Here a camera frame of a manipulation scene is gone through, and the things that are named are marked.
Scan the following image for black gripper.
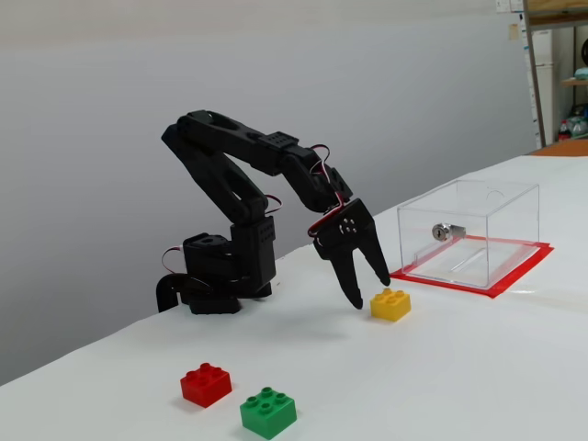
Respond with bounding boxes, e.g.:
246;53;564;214
308;165;392;311

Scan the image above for yellow lego brick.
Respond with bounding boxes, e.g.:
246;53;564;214
369;288;413;323

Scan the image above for transparent plastic box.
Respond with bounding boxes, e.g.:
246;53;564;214
396;178;541;289

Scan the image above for green lego brick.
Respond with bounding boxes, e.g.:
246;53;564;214
239;387;298;441

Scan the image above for red lego brick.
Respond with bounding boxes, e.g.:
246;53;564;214
179;362;233;409

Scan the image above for silver cam lock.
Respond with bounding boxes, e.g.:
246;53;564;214
431;222;468;243

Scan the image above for white table cover sheet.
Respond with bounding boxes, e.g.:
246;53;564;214
0;154;588;441

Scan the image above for red tape rectangle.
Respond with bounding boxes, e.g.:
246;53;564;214
388;234;556;300

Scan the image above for black table clamp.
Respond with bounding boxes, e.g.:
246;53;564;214
155;274;217;314

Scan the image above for orange wooden table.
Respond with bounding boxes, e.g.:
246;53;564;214
527;137;588;158

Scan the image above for clear plastic bag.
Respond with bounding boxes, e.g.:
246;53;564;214
567;104;588;139

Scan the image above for white refrigerator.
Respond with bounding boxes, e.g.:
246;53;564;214
532;29;560;148

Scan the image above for metal shelf rack frame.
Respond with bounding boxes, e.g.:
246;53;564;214
523;0;588;149

